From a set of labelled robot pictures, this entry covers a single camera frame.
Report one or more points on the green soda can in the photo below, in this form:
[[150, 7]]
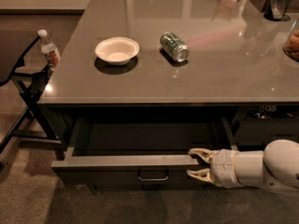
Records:
[[174, 47]]

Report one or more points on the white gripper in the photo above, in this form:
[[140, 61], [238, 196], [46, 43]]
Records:
[[223, 168]]

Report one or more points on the white paper bowl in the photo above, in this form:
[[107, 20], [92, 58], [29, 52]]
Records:
[[117, 50]]

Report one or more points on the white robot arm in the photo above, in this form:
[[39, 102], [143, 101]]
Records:
[[276, 169]]

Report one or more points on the dark drawer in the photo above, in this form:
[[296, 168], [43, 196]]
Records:
[[139, 155], [258, 125]]

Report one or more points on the glass jar with snacks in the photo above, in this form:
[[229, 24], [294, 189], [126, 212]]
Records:
[[291, 45]]

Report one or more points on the clear water bottle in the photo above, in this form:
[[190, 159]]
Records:
[[49, 49]]

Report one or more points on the dark metal container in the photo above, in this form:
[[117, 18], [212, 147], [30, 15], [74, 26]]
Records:
[[275, 9]]

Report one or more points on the dark counter cabinet frame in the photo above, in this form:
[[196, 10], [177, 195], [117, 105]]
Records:
[[63, 117]]

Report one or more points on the dark chair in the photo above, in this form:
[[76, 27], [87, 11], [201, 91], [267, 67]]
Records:
[[14, 45]]

